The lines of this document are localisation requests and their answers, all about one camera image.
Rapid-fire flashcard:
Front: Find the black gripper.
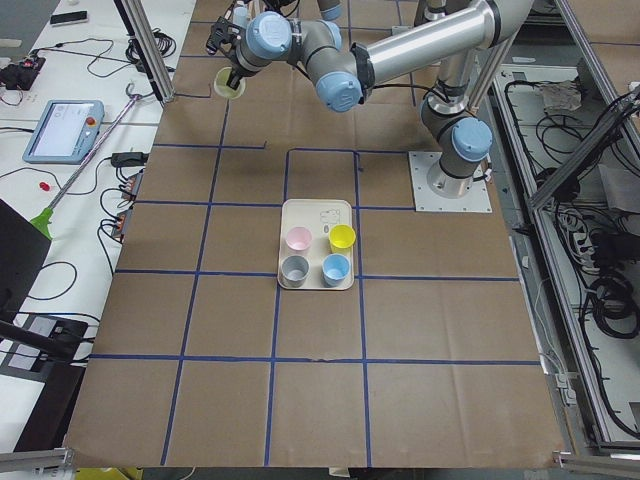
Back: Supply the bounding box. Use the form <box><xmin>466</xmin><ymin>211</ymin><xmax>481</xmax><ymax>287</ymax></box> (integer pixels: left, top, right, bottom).
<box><xmin>227</xmin><ymin>47</ymin><xmax>260</xmax><ymax>90</ymax></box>

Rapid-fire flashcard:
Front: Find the pale green plastic cup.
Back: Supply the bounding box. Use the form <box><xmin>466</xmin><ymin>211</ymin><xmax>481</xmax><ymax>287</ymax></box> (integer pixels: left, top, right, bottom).
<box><xmin>213</xmin><ymin>67</ymin><xmax>246</xmax><ymax>100</ymax></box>

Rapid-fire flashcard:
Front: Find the light blue plastic cup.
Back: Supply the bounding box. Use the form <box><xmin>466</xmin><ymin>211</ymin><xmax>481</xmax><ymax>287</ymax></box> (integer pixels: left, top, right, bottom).
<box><xmin>232</xmin><ymin>5</ymin><xmax>249</xmax><ymax>28</ymax></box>

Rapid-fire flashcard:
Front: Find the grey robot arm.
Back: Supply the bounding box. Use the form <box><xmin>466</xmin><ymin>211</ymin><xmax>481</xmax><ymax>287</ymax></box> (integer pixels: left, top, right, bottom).
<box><xmin>317</xmin><ymin>0</ymin><xmax>342</xmax><ymax>21</ymax></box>
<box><xmin>207</xmin><ymin>1</ymin><xmax>532</xmax><ymax>198</ymax></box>

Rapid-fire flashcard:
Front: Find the pink plastic cup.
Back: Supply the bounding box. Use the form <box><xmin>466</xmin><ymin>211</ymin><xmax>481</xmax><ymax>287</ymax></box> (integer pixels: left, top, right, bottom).
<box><xmin>284</xmin><ymin>226</ymin><xmax>313</xmax><ymax>255</ymax></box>

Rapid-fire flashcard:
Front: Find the yellow plastic cup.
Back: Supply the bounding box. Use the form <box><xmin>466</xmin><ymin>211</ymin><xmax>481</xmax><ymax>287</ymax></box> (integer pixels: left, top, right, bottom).
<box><xmin>328</xmin><ymin>224</ymin><xmax>356</xmax><ymax>255</ymax></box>

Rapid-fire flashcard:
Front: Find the grey plastic cup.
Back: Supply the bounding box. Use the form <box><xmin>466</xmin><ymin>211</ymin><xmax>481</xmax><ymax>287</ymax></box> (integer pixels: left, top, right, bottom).
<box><xmin>280</xmin><ymin>255</ymin><xmax>310</xmax><ymax>288</ymax></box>

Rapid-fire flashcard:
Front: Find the black power adapter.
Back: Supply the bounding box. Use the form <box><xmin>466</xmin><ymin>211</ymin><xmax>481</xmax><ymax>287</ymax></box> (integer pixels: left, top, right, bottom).
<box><xmin>110</xmin><ymin>151</ymin><xmax>149</xmax><ymax>168</ymax></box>

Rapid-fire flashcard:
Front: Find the blue teach pendant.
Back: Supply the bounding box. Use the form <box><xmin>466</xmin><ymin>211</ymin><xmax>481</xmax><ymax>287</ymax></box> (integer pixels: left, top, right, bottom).
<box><xmin>22</xmin><ymin>100</ymin><xmax>104</xmax><ymax>165</ymax></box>

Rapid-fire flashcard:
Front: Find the cream plastic tray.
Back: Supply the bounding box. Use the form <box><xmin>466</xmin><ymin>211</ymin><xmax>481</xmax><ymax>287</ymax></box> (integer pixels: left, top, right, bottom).
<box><xmin>278</xmin><ymin>199</ymin><xmax>355</xmax><ymax>291</ymax></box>

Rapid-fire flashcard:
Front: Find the black monitor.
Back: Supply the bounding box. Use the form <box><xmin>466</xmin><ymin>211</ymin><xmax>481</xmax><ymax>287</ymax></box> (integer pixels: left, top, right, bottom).
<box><xmin>0</xmin><ymin>200</ymin><xmax>51</xmax><ymax>323</ymax></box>

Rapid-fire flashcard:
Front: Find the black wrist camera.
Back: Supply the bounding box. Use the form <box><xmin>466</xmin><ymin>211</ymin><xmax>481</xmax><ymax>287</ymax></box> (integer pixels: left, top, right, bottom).
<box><xmin>205</xmin><ymin>16</ymin><xmax>245</xmax><ymax>57</ymax></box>

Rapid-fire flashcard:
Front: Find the aluminium frame post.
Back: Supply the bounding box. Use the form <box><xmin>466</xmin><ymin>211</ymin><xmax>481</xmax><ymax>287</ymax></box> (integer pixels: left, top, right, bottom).
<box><xmin>114</xmin><ymin>0</ymin><xmax>175</xmax><ymax>105</ymax></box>

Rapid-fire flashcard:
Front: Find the green handled grabber stick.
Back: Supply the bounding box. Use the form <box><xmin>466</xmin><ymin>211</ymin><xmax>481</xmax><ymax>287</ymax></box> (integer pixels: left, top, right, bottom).
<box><xmin>30</xmin><ymin>82</ymin><xmax>148</xmax><ymax>240</ymax></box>

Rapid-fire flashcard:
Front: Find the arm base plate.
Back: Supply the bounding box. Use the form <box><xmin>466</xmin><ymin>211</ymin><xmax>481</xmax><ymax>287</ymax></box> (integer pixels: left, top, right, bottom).
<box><xmin>408</xmin><ymin>151</ymin><xmax>493</xmax><ymax>214</ymax></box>

